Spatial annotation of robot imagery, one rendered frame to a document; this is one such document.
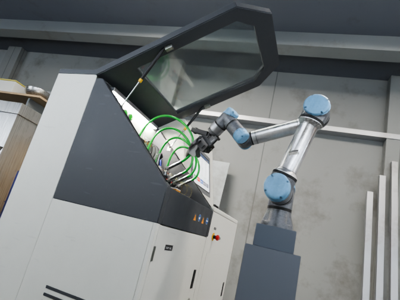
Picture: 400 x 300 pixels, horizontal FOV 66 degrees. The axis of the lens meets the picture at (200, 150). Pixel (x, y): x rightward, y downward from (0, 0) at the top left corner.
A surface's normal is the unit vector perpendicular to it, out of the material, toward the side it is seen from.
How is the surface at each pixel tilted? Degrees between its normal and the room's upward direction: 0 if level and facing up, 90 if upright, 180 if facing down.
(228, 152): 90
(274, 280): 90
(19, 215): 90
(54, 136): 90
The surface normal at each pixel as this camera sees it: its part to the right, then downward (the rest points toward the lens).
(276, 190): -0.41, -0.21
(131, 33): -0.22, -0.32
